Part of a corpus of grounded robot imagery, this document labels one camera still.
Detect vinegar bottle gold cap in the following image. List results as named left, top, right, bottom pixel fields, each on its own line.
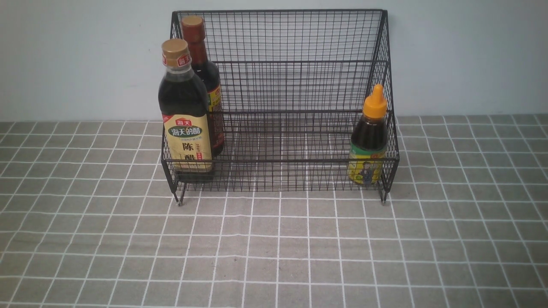
left=158, top=38, right=214, bottom=183

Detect black wire mesh rack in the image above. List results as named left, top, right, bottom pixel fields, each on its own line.
left=161, top=9, right=400, bottom=205

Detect soy sauce bottle red neck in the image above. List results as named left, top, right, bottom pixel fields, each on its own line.
left=181, top=15, right=225, bottom=157

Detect small bottle orange cap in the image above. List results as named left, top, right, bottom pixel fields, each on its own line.
left=348, top=84, right=387, bottom=185

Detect grey checkered tablecloth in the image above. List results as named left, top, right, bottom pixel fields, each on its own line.
left=0, top=114, right=547, bottom=308

